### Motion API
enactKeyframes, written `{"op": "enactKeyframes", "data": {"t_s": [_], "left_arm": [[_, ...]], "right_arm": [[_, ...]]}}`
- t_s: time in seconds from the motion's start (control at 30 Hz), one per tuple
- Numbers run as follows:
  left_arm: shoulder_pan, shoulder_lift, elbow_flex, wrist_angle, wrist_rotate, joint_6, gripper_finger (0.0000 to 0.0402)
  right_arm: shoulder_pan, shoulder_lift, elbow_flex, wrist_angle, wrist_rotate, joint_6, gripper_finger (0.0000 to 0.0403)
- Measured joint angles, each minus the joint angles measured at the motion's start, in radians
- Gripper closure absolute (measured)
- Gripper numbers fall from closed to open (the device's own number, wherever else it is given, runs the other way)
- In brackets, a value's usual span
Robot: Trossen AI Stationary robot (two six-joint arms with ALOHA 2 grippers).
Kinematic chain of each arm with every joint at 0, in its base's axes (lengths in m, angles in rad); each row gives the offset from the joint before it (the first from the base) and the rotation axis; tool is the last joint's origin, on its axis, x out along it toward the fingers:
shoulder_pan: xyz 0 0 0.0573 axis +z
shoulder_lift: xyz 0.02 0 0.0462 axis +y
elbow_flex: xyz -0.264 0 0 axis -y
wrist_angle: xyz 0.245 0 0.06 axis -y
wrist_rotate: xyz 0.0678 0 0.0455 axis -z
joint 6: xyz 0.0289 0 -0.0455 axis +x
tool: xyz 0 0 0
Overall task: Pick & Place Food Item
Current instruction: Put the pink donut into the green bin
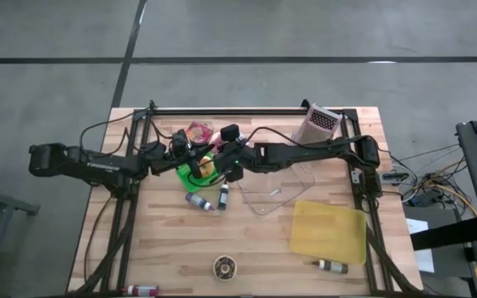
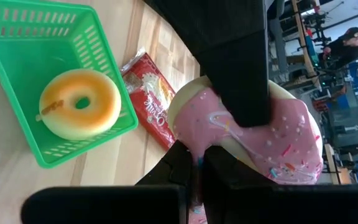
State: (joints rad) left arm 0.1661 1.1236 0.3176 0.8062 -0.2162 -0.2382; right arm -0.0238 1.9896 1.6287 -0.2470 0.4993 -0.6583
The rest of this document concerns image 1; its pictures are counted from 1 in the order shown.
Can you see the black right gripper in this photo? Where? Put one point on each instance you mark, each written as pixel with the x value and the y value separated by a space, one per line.
pixel 232 153

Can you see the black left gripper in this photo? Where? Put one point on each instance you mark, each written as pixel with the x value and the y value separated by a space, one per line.
pixel 162 159

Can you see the orange glazed toy donut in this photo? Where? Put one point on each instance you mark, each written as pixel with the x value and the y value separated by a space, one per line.
pixel 207 167

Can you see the pink glazed toy donut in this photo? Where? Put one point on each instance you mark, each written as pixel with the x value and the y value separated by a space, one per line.
pixel 216 142

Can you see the purple food colouring bottle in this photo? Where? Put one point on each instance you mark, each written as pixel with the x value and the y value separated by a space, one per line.
pixel 199 201

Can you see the black food colouring bottle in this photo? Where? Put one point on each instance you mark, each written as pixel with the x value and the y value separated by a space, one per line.
pixel 223 196
pixel 331 267

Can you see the tan bread roll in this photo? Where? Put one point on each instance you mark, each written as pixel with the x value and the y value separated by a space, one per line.
pixel 225 267

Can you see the dark red food colouring bottle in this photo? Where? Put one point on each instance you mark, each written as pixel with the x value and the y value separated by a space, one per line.
pixel 141 290

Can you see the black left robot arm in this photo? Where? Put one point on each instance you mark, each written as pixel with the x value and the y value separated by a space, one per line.
pixel 97 165

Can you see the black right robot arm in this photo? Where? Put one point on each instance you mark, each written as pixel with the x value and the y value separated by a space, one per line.
pixel 304 151

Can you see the green plastic basket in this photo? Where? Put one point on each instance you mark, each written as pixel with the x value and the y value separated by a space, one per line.
pixel 184 176

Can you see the red snack packet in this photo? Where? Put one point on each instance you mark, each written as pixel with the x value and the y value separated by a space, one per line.
pixel 199 132

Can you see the clear plastic bin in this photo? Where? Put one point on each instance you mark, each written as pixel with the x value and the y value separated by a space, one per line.
pixel 280 182

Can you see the yellow plastic bin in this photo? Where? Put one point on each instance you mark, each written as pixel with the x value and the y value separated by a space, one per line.
pixel 329 232

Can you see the power strip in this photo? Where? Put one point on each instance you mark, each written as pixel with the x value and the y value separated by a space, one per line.
pixel 392 177

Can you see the white paper sheet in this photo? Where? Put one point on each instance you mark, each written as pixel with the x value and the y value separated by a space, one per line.
pixel 420 244

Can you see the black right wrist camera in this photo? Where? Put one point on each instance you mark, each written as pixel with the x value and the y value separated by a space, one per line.
pixel 230 133

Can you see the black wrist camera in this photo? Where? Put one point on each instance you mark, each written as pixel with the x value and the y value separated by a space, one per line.
pixel 230 133
pixel 180 142

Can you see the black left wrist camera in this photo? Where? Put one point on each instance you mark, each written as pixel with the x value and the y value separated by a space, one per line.
pixel 180 142

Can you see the black aluminium rig frame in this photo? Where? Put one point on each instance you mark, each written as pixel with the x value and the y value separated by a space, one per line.
pixel 247 111

